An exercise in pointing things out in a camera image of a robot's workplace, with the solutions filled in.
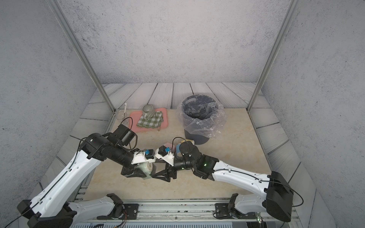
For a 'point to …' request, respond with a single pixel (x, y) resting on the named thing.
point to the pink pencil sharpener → (170, 145)
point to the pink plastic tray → (135, 116)
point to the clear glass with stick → (121, 113)
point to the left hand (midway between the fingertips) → (147, 168)
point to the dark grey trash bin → (199, 112)
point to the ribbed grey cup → (148, 111)
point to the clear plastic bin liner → (220, 122)
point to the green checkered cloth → (154, 122)
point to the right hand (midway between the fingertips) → (155, 169)
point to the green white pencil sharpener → (147, 167)
